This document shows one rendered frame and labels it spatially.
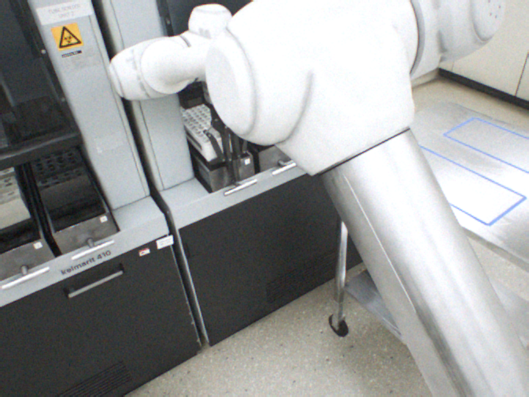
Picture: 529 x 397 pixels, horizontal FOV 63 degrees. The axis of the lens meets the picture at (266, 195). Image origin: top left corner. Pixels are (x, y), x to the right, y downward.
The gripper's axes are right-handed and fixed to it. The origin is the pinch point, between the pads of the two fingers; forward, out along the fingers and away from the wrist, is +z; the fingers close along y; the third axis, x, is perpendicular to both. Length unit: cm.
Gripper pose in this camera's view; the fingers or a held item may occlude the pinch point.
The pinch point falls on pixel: (234, 168)
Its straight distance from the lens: 117.4
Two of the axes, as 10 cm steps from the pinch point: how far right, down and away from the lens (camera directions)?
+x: 5.2, 4.9, -7.0
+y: -8.5, 3.7, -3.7
